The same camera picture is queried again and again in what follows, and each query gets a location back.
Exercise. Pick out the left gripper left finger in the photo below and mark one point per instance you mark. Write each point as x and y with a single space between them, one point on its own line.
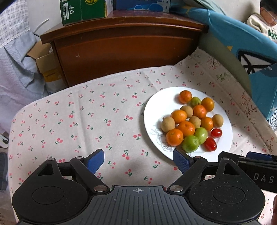
85 168

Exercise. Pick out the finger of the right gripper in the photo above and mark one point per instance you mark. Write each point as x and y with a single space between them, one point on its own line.
259 156

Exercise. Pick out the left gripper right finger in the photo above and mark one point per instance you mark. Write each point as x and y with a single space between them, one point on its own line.
191 169

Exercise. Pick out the red cherry tomato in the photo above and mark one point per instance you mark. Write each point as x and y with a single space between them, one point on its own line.
216 133
210 144

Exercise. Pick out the green fruit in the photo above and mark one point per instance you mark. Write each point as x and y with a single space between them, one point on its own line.
194 102
190 144
201 134

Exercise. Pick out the brown kiwi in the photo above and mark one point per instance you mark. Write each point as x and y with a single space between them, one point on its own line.
167 124

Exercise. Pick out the large orange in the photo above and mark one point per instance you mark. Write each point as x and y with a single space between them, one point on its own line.
187 128

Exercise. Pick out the orange right on cloth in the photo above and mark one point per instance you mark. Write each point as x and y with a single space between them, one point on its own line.
174 137

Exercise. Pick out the orange on cloth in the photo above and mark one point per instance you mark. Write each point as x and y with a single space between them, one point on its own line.
199 111
179 116
174 137

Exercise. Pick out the blue white patterned mattress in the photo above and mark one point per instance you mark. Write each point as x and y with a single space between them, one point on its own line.
273 121

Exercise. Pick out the brown fruit left on cloth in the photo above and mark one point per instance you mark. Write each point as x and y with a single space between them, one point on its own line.
218 121

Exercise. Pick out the orange far left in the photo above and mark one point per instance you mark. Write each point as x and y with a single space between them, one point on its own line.
207 123

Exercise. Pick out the orange left on cloth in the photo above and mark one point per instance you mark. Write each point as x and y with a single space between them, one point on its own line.
179 116

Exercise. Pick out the cherry print tablecloth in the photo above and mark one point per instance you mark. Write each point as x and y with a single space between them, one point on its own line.
108 113

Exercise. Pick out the orange middle on cloth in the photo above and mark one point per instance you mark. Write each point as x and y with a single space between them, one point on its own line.
199 111

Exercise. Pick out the small orange on plate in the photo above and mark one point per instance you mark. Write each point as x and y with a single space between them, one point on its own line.
185 97
208 103

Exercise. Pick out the white ceramic plate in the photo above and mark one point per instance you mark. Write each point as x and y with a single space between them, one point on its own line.
187 119

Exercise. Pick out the checkered grey cloth cover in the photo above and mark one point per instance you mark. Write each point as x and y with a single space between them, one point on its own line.
21 83

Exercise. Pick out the brown open cardboard box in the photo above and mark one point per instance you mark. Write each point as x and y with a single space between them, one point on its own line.
46 63

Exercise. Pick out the teal blanket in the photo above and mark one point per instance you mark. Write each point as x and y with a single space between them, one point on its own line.
255 52

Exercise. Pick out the dark wooden cabinet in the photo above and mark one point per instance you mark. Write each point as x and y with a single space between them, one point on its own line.
123 41

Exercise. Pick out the boy with glasses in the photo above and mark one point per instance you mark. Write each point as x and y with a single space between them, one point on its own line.
265 21

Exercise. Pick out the grey green pillow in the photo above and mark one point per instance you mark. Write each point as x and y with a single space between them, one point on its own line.
209 4

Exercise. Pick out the green cardboard box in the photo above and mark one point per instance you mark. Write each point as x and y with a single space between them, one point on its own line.
73 11

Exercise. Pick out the blue cardboard box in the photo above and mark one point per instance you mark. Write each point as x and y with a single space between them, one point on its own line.
148 5

